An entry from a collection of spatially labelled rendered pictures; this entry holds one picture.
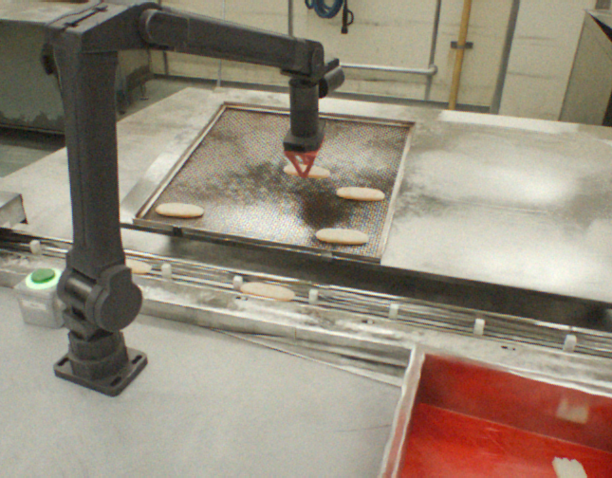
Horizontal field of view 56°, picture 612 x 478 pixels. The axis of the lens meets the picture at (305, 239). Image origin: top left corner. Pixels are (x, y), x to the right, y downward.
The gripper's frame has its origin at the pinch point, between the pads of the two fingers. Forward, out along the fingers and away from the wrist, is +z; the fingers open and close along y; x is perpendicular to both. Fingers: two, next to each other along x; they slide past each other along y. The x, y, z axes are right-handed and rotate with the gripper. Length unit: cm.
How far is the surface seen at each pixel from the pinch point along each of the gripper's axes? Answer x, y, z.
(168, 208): 24.9, -15.0, 3.4
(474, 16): -35, 332, 81
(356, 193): -11.2, -2.0, 3.0
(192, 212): 19.7, -15.2, 3.6
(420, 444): -30, -54, 5
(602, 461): -54, -50, 6
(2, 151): 242, 157, 124
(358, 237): -14.2, -15.6, 3.2
